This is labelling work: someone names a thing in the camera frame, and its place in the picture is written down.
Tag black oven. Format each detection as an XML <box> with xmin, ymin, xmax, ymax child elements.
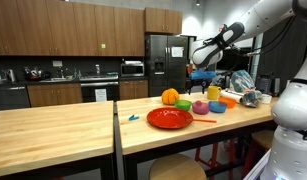
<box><xmin>79</xmin><ymin>74</ymin><xmax>120</xmax><ymax>103</ymax></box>

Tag teal plastic bag with food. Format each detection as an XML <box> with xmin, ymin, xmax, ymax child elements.
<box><xmin>229</xmin><ymin>68</ymin><xmax>264</xmax><ymax>109</ymax></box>

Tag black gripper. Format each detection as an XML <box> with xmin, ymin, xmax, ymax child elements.
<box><xmin>185</xmin><ymin>78</ymin><xmax>211</xmax><ymax>95</ymax></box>

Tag red pot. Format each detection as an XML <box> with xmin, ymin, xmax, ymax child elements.
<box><xmin>24</xmin><ymin>66</ymin><xmax>45</xmax><ymax>82</ymax></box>

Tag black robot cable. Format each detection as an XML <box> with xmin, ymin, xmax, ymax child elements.
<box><xmin>202</xmin><ymin>14</ymin><xmax>307</xmax><ymax>59</ymax></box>

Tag white paper on fridge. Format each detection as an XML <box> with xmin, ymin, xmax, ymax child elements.
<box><xmin>171</xmin><ymin>46</ymin><xmax>185</xmax><ymax>59</ymax></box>

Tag blue bowl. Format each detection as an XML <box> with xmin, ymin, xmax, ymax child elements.
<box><xmin>207</xmin><ymin>100</ymin><xmax>228</xmax><ymax>114</ymax></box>

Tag silver kettle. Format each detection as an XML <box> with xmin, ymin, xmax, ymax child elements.
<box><xmin>5</xmin><ymin>68</ymin><xmax>17</xmax><ymax>83</ymax></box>

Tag wooden stool orange legs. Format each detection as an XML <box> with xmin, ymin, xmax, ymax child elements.
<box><xmin>242</xmin><ymin>129</ymin><xmax>276</xmax><ymax>178</ymax></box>

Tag green bowl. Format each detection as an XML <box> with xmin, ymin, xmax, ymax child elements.
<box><xmin>174</xmin><ymin>99</ymin><xmax>193</xmax><ymax>112</ymax></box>

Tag small blue clip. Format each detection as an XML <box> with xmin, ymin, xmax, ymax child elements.
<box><xmin>127</xmin><ymin>113</ymin><xmax>141</xmax><ymax>122</ymax></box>

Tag stainless steel fridge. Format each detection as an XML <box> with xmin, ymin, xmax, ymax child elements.
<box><xmin>144</xmin><ymin>34</ymin><xmax>191</xmax><ymax>98</ymax></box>

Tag yellow mug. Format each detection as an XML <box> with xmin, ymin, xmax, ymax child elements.
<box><xmin>206</xmin><ymin>85</ymin><xmax>223</xmax><ymax>101</ymax></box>

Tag orange toy pumpkin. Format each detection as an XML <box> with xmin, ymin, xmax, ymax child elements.
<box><xmin>160</xmin><ymin>87</ymin><xmax>181</xmax><ymax>106</ymax></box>

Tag orange stick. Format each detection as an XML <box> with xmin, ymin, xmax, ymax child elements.
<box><xmin>192</xmin><ymin>118</ymin><xmax>218</xmax><ymax>124</ymax></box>

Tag wooden stool red legs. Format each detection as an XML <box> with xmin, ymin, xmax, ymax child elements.
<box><xmin>194</xmin><ymin>137</ymin><xmax>241</xmax><ymax>180</ymax></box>

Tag wooden cabinet above fridge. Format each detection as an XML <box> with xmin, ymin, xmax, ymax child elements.
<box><xmin>144</xmin><ymin>6</ymin><xmax>184</xmax><ymax>35</ymax></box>

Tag kitchen sink with faucet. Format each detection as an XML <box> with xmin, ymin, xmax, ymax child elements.
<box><xmin>39</xmin><ymin>67</ymin><xmax>75</xmax><ymax>84</ymax></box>

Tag black dishwasher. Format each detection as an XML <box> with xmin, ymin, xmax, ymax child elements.
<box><xmin>0</xmin><ymin>85</ymin><xmax>31</xmax><ymax>112</ymax></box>

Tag long wooden upper cabinets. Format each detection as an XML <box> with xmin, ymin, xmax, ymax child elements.
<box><xmin>0</xmin><ymin>0</ymin><xmax>146</xmax><ymax>57</ymax></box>

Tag red plate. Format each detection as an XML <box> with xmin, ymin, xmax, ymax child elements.
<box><xmin>146</xmin><ymin>106</ymin><xmax>195</xmax><ymax>130</ymax></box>

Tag round wooden stool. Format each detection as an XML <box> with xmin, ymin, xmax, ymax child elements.
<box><xmin>148</xmin><ymin>152</ymin><xmax>208</xmax><ymax>180</ymax></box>

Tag orange bowl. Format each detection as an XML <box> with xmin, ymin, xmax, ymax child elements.
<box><xmin>218</xmin><ymin>96</ymin><xmax>238</xmax><ymax>109</ymax></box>

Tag silver microwave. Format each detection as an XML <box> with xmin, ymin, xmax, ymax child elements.
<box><xmin>120</xmin><ymin>62</ymin><xmax>145</xmax><ymax>78</ymax></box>

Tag wooden lower cabinet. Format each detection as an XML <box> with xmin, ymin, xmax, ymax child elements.
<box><xmin>118</xmin><ymin>79</ymin><xmax>150</xmax><ymax>101</ymax></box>
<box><xmin>26</xmin><ymin>82</ymin><xmax>84</xmax><ymax>108</ymax></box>

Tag white paper roll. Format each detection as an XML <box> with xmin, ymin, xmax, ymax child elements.
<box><xmin>219</xmin><ymin>88</ymin><xmax>245</xmax><ymax>104</ymax></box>

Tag purple bowl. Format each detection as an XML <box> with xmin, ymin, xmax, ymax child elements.
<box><xmin>191</xmin><ymin>100</ymin><xmax>211</xmax><ymax>116</ymax></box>

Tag white paper on oven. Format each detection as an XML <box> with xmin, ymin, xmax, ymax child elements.
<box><xmin>94</xmin><ymin>88</ymin><xmax>108</xmax><ymax>103</ymax></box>

